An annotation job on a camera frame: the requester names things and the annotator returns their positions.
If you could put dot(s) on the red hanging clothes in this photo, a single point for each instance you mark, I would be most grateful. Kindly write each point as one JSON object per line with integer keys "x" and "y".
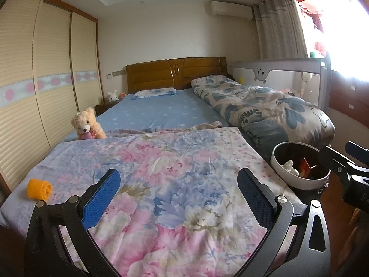
{"x": 318, "y": 46}

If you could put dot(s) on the bright window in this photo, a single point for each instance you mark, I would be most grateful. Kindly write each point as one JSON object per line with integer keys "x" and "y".
{"x": 346, "y": 34}

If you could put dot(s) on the blue heart printed quilt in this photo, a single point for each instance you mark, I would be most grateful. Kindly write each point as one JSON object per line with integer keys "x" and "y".
{"x": 259, "y": 104}

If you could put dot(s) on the beige sliding door wardrobe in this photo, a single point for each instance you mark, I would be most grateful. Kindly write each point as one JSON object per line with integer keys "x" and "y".
{"x": 52, "y": 63}

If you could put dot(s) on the yellow toy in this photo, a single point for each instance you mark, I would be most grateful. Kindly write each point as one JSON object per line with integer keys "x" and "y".
{"x": 241, "y": 79}

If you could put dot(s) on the white rabbit toy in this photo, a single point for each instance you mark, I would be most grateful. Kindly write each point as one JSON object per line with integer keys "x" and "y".
{"x": 113, "y": 96}

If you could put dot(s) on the grey bed rail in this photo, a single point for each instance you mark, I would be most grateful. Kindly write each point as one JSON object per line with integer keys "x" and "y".
{"x": 288, "y": 65}

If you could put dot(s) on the wooden drawer cabinet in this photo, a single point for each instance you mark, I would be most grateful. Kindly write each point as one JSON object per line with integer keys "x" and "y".
{"x": 346, "y": 98}

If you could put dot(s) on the red and white carton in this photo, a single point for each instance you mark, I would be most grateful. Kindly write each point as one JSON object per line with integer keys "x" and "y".
{"x": 304, "y": 166}

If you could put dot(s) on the pink floral blanket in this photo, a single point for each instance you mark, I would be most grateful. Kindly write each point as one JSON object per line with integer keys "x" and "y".
{"x": 173, "y": 179}

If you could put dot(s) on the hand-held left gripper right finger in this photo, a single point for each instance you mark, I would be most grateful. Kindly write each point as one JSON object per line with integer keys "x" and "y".
{"x": 253, "y": 199}

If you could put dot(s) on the bed with blue sheet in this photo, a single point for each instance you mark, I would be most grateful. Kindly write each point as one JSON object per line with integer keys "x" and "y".
{"x": 161, "y": 112}

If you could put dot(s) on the long wall plate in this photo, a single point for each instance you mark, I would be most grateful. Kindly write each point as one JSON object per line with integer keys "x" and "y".
{"x": 119, "y": 73}

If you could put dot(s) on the small orange foam net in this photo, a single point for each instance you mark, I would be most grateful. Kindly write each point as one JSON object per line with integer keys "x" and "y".
{"x": 39, "y": 189}

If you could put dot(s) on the grey patterned curtain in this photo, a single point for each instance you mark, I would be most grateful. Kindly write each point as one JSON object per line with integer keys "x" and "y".
{"x": 276, "y": 28}

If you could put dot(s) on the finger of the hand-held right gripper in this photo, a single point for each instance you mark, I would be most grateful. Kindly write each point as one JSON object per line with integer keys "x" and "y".
{"x": 356, "y": 147}
{"x": 334, "y": 158}

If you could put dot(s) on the white bin with black bag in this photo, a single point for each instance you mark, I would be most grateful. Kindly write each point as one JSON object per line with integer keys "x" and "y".
{"x": 284, "y": 177}

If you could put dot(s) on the dark wooden nightstand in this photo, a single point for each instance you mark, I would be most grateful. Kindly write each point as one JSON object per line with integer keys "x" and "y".
{"x": 102, "y": 108}

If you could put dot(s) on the white air conditioner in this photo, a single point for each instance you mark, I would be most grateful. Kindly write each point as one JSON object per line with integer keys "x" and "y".
{"x": 230, "y": 10}

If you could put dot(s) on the cream toy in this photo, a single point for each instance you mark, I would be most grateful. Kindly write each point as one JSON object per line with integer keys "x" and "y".
{"x": 306, "y": 76}

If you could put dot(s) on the blue printed pillow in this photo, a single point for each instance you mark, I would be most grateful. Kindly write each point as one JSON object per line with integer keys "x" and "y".
{"x": 152, "y": 93}

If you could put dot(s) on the beige crumpled cloth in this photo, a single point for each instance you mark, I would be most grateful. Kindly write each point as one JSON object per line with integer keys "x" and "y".
{"x": 209, "y": 125}

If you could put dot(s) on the cream teddy bear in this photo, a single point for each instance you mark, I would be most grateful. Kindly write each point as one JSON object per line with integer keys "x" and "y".
{"x": 85, "y": 121}

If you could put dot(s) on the wooden headboard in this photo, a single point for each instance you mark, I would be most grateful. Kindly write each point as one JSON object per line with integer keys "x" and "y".
{"x": 150, "y": 75}

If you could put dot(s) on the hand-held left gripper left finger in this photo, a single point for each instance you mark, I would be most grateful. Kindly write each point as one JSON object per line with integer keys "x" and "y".
{"x": 101, "y": 199}

